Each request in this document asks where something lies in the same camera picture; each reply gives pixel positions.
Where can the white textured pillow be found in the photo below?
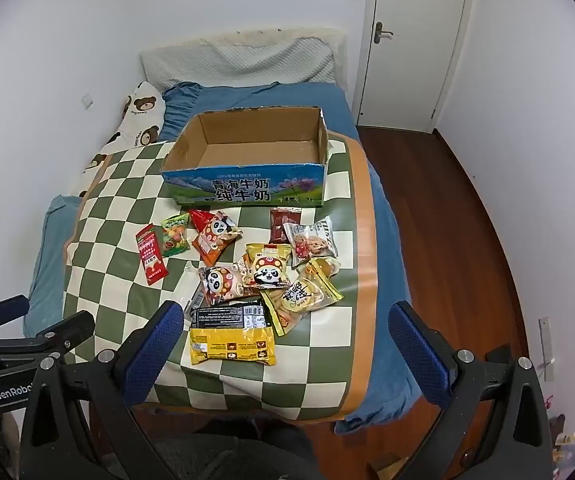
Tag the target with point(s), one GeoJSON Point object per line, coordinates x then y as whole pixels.
{"type": "Point", "coordinates": [247, 65]}

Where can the yellow panda snack packet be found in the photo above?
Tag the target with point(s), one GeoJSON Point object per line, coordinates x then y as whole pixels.
{"type": "Point", "coordinates": [267, 267]}

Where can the printed cardboard box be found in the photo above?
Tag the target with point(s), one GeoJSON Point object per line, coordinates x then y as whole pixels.
{"type": "Point", "coordinates": [247, 190]}

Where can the green checkered blanket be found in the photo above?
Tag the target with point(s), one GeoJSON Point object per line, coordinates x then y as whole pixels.
{"type": "Point", "coordinates": [117, 195]}

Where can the small clear pastry packet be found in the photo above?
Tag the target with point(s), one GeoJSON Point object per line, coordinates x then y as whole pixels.
{"type": "Point", "coordinates": [325, 266]}

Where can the clear oat cookie packet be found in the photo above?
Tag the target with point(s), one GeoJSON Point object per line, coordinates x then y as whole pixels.
{"type": "Point", "coordinates": [312, 242]}

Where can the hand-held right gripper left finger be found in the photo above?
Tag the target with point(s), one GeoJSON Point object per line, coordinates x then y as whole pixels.
{"type": "Point", "coordinates": [157, 347]}

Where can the white wall socket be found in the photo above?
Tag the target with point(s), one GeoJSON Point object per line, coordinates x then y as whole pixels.
{"type": "Point", "coordinates": [87, 101]}

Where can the cream stained cloth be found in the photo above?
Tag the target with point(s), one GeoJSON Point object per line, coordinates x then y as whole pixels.
{"type": "Point", "coordinates": [277, 34]}

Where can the white power strip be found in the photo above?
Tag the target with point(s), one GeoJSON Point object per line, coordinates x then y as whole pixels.
{"type": "Point", "coordinates": [546, 347]}

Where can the pink panda snack packet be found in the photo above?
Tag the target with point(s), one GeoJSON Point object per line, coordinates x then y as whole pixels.
{"type": "Point", "coordinates": [220, 285]}

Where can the light blue pillow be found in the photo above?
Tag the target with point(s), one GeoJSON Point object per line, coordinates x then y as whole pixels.
{"type": "Point", "coordinates": [50, 260]}

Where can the long red snack packet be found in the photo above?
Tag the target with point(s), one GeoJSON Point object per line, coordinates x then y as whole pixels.
{"type": "Point", "coordinates": [151, 255]}

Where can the blue bed sheet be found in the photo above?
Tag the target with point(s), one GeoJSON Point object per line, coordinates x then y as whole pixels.
{"type": "Point", "coordinates": [267, 97]}

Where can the person's dark clothing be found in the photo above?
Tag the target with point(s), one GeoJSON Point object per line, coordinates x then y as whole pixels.
{"type": "Point", "coordinates": [247, 455]}

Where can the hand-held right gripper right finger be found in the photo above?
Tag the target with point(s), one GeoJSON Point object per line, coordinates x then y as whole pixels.
{"type": "Point", "coordinates": [417, 355]}

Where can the black snack packet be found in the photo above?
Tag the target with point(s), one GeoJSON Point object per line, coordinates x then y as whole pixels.
{"type": "Point", "coordinates": [227, 316]}

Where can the white door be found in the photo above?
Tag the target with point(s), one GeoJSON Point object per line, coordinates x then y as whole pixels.
{"type": "Point", "coordinates": [412, 35]}

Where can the orange panda snack packet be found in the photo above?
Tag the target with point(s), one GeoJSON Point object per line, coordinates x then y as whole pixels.
{"type": "Point", "coordinates": [212, 237]}

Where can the green candy packet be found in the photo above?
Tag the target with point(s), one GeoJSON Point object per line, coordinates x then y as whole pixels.
{"type": "Point", "coordinates": [175, 235]}

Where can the bear print pillow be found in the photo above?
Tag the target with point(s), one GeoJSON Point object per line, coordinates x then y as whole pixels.
{"type": "Point", "coordinates": [137, 110]}

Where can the dark red snack packet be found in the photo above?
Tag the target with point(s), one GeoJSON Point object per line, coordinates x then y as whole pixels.
{"type": "Point", "coordinates": [278, 225]}

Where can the yellow-green pastry bag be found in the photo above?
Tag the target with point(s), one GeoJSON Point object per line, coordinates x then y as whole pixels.
{"type": "Point", "coordinates": [297, 302]}

